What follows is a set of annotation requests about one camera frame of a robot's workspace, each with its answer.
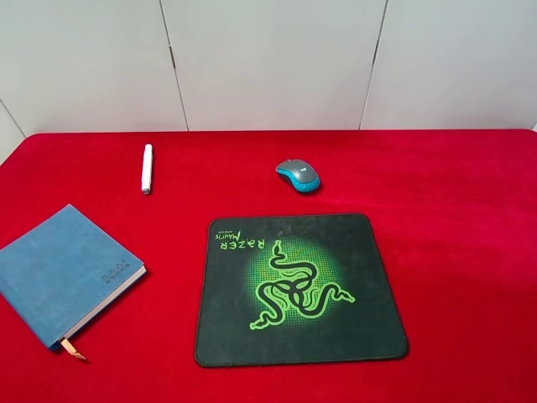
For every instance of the blue and grey computer mouse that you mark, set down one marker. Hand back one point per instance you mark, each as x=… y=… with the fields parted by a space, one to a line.
x=301 y=176

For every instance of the white pen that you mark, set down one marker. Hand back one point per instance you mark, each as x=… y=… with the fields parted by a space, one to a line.
x=147 y=167

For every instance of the black green Razer mouse pad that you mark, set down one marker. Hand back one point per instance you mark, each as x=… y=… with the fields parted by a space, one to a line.
x=295 y=290

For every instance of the blue notebook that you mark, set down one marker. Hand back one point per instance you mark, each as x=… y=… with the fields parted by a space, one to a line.
x=63 y=273

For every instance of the red tablecloth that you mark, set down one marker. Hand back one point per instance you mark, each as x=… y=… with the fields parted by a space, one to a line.
x=453 y=213

